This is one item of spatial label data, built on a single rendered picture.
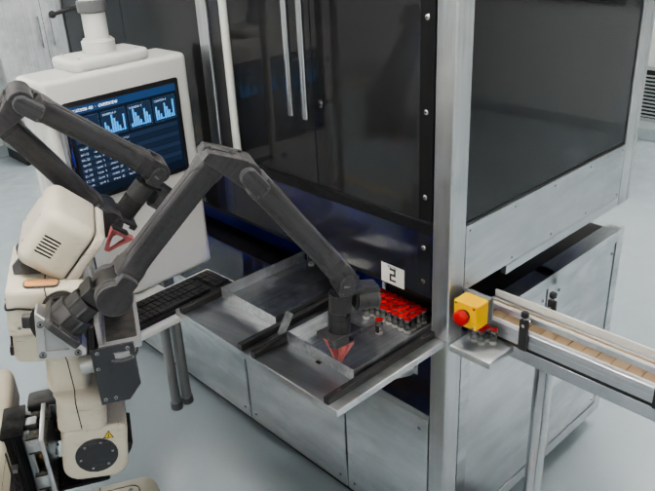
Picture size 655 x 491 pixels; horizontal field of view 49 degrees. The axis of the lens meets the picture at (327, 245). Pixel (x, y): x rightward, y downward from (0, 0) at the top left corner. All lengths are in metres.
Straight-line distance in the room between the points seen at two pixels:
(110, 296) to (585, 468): 2.00
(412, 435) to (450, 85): 1.09
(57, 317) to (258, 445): 1.57
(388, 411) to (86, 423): 0.91
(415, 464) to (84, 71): 1.53
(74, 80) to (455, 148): 1.11
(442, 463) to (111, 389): 0.98
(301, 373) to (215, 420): 1.34
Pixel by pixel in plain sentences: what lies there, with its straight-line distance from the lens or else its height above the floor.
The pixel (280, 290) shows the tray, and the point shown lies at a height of 0.88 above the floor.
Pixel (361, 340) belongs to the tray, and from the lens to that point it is 2.00.
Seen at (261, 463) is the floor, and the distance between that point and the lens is 2.96.
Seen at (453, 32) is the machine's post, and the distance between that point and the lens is 1.69.
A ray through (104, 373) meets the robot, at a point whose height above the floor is 0.97.
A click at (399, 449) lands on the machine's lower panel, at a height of 0.41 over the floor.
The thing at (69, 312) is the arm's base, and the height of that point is 1.22.
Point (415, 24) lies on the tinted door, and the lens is 1.77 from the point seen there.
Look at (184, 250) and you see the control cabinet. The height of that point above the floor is 0.89.
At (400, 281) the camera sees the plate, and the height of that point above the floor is 1.01.
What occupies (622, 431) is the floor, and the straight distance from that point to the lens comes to 3.21.
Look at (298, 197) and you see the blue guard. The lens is 2.22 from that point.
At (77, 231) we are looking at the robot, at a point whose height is 1.33.
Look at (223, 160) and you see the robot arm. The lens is 1.50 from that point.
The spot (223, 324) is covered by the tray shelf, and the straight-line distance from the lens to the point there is 2.12.
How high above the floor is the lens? 1.98
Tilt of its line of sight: 26 degrees down
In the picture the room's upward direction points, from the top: 3 degrees counter-clockwise
